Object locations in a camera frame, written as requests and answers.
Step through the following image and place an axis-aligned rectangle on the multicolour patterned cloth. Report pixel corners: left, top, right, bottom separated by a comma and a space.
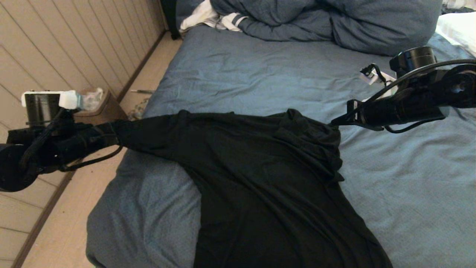
128, 99, 150, 121

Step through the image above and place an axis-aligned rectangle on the blue bed sheet mattress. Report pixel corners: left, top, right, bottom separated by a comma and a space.
86, 24, 476, 268

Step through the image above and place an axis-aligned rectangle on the thin black cable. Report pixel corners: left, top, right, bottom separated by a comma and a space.
384, 118, 446, 134
59, 145, 124, 172

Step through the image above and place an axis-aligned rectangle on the white striped garment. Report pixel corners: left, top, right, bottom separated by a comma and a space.
180, 0, 248, 33

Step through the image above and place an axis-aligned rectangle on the white pillow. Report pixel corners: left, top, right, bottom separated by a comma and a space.
435, 12, 476, 56

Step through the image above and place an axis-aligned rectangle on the black braided cable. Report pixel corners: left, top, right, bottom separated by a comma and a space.
19, 108, 71, 168

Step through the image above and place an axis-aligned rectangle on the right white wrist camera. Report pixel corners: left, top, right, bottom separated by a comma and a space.
359, 68, 397, 92

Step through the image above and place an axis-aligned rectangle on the blue crumpled duvet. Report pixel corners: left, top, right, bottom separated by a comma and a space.
177, 0, 443, 56

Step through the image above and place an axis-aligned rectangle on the black printed t-shirt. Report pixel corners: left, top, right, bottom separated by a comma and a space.
112, 108, 394, 268

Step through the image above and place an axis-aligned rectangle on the black bed headboard post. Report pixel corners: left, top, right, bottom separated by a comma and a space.
160, 0, 181, 41

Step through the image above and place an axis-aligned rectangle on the brown trash bin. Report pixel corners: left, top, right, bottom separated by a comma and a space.
73, 89, 129, 125

